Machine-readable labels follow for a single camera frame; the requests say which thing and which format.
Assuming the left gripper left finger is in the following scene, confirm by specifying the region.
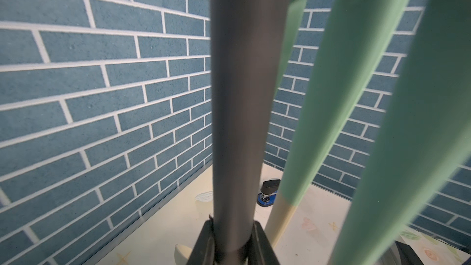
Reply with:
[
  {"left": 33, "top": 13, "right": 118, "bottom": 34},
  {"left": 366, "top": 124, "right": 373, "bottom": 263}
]
[{"left": 186, "top": 218, "right": 215, "bottom": 265}]

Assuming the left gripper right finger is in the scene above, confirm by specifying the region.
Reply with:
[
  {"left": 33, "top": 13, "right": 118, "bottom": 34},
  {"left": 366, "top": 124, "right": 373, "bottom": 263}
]
[{"left": 249, "top": 221, "right": 280, "bottom": 265}]

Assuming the vertical mint skimmer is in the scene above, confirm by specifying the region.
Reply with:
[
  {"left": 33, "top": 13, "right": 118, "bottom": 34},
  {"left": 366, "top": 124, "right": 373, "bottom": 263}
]
[{"left": 329, "top": 0, "right": 471, "bottom": 265}]

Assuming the dark grey utensil rack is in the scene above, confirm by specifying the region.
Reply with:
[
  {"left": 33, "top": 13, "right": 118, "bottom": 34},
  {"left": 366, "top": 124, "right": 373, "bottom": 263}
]
[{"left": 210, "top": 0, "right": 289, "bottom": 265}]

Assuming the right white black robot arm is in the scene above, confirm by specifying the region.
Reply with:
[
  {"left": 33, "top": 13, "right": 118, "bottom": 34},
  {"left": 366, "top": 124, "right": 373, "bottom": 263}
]
[{"left": 380, "top": 241, "right": 424, "bottom": 265}]

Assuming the blue black stapler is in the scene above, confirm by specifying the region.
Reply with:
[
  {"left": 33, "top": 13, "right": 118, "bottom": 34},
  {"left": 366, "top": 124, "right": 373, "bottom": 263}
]
[{"left": 257, "top": 179, "right": 281, "bottom": 207}]

